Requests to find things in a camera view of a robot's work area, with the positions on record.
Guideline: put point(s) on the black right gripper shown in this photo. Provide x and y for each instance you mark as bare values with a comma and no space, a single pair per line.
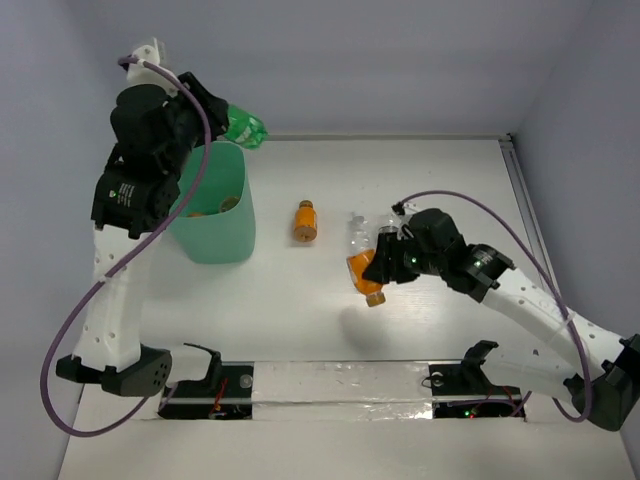
384,265

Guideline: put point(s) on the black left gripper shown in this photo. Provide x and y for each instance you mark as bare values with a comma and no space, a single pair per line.
214,112

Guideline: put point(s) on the clear bottle black cap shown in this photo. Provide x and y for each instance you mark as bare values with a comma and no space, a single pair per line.
389,224

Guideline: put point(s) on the small orange juice bottle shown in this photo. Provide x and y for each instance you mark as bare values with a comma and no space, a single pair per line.
357,265

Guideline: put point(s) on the clear crushed water bottle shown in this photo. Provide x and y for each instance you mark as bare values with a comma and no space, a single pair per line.
360,237

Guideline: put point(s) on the green plastic soda bottle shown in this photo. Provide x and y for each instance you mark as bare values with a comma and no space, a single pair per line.
245,129

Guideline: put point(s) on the orange blue label drink bottle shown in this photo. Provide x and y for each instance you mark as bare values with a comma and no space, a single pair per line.
228,204

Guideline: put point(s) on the orange juice bottle gold cap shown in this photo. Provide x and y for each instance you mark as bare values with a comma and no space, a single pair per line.
305,222

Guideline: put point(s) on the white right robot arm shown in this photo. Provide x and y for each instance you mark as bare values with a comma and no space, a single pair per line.
593,369

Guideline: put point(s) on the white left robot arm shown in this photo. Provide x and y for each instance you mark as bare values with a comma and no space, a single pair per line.
156,133

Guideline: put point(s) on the green plastic bin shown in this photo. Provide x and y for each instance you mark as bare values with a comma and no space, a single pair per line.
219,238

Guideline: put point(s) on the silver foil tape strip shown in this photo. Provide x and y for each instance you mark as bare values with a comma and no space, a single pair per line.
340,391

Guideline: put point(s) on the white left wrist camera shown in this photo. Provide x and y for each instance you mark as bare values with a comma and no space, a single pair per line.
153,52

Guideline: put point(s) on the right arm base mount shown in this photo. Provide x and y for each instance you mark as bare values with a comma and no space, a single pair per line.
461,390

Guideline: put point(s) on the aluminium table edge rail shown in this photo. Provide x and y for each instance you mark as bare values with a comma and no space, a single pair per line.
525,206

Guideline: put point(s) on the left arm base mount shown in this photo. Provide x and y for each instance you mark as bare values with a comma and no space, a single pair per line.
224,393

